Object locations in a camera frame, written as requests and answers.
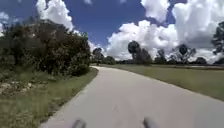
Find distant row of trees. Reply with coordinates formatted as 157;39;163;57
90;21;224;66

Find green grass field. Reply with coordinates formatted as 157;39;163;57
99;63;224;103

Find dense trees and bushes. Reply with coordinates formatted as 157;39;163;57
0;18;93;78

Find grey concrete path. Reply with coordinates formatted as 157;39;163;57
38;65;224;128

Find grass verge strip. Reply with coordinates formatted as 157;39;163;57
0;66;100;128

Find robot's own part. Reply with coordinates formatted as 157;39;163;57
71;118;88;128
143;117;161;128

